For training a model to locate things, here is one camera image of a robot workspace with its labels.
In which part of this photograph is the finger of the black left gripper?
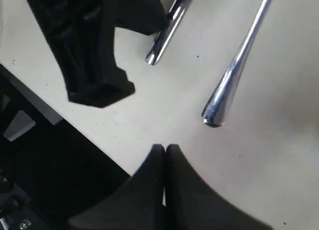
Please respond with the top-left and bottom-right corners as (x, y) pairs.
(27, 0), (135, 108)
(116, 0), (168, 35)

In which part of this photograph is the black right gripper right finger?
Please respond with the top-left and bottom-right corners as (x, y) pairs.
(165, 144), (271, 230)

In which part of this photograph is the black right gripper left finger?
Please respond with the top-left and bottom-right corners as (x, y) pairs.
(68, 144), (165, 230)

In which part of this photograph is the silver metal fork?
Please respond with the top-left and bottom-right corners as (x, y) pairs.
(201, 0), (271, 128)

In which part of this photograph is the silver table knife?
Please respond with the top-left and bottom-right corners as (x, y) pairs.
(145, 0), (192, 65)

